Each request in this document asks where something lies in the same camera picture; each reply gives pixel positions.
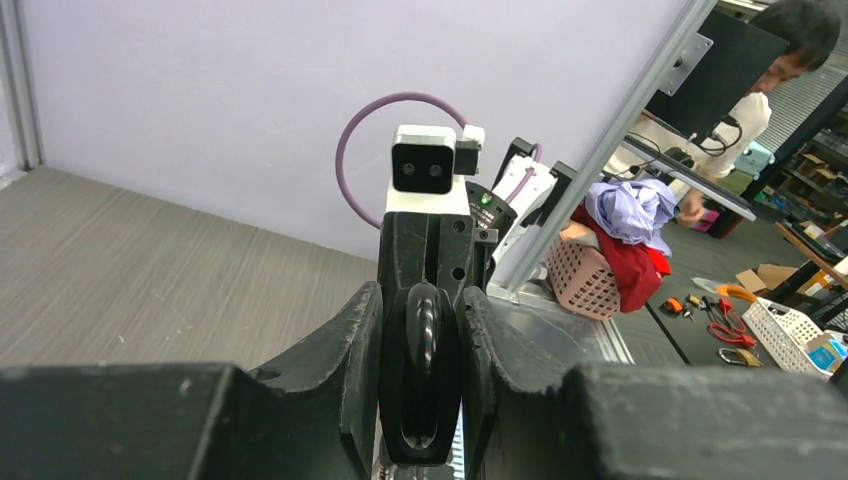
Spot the black monitor back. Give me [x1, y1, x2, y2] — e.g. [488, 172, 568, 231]
[645, 11, 788, 143]

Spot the red cloth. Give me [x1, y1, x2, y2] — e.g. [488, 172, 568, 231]
[571, 205, 672, 313]

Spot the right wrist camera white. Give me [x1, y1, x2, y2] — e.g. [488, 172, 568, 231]
[386, 124, 485, 215]

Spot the black Kaijing padlock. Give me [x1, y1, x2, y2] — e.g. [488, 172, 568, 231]
[378, 283, 462, 466]

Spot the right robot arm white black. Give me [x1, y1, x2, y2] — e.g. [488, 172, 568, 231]
[378, 137, 570, 302]

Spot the pink laundry basket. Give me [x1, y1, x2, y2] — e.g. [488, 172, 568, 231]
[543, 221, 620, 321]

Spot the lavender cloth pile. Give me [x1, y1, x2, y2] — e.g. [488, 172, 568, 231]
[584, 179, 677, 258]

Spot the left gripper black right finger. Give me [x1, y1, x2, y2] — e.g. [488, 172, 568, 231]
[460, 287, 847, 479]

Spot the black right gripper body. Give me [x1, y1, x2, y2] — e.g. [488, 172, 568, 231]
[377, 212, 499, 310]

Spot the person in white shirt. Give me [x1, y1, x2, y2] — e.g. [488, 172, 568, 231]
[606, 0, 843, 230]

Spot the white basket on floor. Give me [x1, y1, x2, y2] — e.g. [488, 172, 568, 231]
[742, 298, 847, 380]

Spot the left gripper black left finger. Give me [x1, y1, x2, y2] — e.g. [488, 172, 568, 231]
[1, 282, 383, 479]

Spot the aluminium frame post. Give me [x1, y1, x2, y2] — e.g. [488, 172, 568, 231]
[505, 1, 714, 292]

